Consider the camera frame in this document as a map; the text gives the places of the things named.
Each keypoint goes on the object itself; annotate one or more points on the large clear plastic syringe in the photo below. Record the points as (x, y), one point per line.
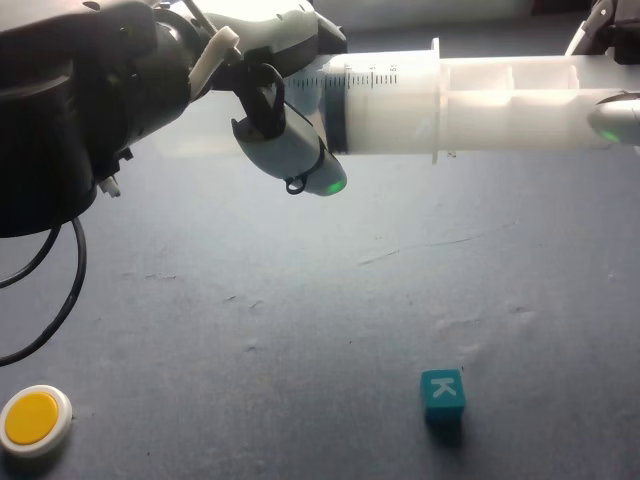
(475, 105)

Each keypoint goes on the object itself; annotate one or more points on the yellow button with white rim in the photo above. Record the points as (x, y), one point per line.
(32, 417)

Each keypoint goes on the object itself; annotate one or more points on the teal letter K block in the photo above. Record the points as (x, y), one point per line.
(443, 395)

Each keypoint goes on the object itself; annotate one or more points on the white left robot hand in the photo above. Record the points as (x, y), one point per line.
(295, 145)

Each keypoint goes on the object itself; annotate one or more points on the grey table cloth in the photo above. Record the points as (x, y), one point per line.
(250, 300)

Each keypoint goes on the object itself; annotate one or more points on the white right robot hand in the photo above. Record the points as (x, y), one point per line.
(617, 117)

